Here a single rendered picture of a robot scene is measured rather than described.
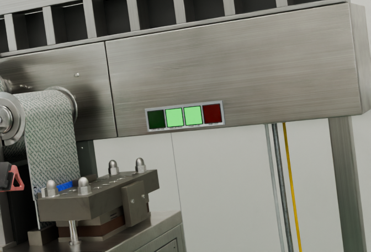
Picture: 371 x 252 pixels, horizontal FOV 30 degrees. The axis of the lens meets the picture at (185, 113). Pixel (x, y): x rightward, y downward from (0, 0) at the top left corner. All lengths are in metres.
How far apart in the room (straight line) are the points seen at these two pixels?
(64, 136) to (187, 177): 2.64
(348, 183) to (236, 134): 2.45
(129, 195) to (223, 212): 2.70
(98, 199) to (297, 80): 0.62
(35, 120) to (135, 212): 0.38
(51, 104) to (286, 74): 0.67
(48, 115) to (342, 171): 0.86
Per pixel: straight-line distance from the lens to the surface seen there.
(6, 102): 1.93
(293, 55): 1.91
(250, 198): 4.52
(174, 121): 2.04
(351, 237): 2.12
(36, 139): 1.95
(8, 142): 1.95
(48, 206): 1.86
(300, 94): 1.91
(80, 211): 1.81
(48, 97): 2.04
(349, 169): 2.07
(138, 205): 1.97
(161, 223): 2.01
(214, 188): 4.59
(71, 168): 2.08
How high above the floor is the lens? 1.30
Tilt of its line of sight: 3 degrees down
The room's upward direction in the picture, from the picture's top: 7 degrees counter-clockwise
